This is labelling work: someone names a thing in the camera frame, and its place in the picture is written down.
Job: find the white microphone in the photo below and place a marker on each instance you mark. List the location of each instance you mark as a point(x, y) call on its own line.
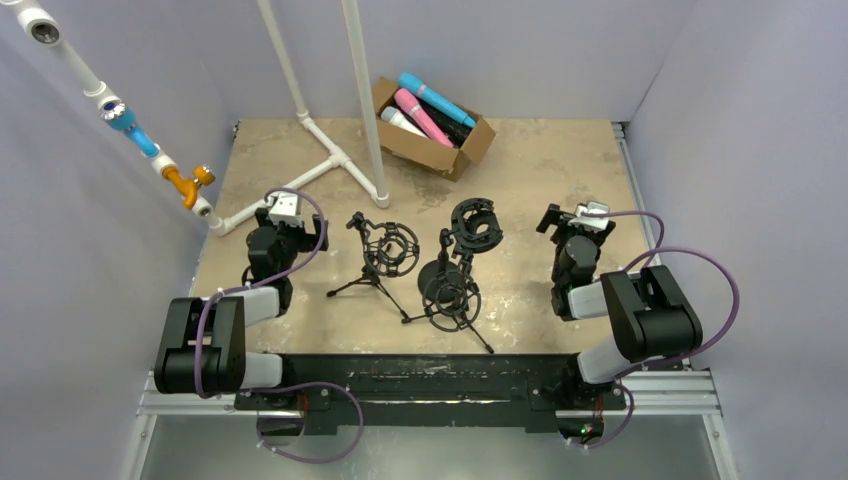
point(397, 118)

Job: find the overhead pipe with fittings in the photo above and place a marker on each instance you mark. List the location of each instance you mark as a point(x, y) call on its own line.
point(41, 27)

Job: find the aluminium rail frame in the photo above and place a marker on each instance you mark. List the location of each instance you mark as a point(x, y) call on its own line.
point(671, 390)

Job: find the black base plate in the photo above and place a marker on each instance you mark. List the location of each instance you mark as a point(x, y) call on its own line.
point(540, 393)

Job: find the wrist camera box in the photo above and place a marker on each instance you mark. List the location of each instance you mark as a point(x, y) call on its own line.
point(285, 208)
point(591, 216)

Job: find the white PVC pipe frame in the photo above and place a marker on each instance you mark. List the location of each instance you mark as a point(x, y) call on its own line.
point(375, 185)

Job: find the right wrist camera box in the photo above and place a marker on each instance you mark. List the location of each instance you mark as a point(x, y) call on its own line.
point(591, 216)

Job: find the round base mic stand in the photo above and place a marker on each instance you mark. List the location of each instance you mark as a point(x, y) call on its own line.
point(474, 230)

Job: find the pink microphone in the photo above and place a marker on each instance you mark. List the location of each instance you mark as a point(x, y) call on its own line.
point(412, 107)

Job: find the tripod mic stand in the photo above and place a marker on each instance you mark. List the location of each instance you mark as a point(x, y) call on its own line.
point(389, 250)
point(454, 308)

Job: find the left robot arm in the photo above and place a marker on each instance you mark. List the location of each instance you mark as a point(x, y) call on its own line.
point(203, 349)

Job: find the black glitter microphone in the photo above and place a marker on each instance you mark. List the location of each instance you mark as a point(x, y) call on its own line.
point(456, 132)

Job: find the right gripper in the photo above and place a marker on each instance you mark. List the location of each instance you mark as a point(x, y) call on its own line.
point(553, 220)

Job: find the blue microphone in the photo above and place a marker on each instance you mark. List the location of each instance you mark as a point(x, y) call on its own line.
point(418, 88)

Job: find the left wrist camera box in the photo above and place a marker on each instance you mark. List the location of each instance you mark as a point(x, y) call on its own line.
point(285, 208)

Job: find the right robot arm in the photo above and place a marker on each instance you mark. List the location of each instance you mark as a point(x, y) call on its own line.
point(649, 315)

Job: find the cardboard box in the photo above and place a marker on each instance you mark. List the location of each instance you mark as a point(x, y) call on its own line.
point(448, 163)

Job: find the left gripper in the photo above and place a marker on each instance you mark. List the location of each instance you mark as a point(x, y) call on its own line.
point(312, 230)

